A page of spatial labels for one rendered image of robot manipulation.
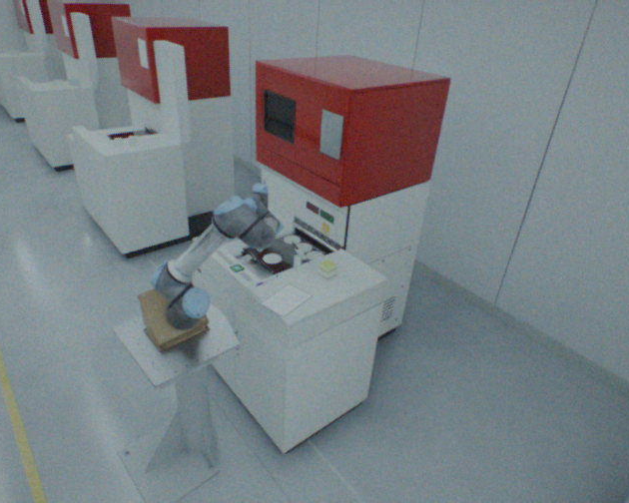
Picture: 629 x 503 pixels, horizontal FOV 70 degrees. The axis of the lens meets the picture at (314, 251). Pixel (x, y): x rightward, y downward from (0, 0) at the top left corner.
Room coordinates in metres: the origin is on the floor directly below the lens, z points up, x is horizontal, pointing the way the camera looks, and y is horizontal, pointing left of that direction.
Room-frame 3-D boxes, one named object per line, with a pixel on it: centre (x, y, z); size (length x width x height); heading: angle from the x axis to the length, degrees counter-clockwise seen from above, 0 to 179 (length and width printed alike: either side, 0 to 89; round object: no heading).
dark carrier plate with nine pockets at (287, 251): (2.17, 0.15, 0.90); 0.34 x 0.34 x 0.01; 41
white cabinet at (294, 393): (2.04, 0.17, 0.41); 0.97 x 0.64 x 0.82; 41
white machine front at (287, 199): (2.46, 0.11, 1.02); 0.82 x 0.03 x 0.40; 41
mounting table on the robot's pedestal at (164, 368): (1.54, 0.58, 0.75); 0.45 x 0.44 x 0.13; 134
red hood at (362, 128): (2.67, -0.13, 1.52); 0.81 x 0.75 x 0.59; 41
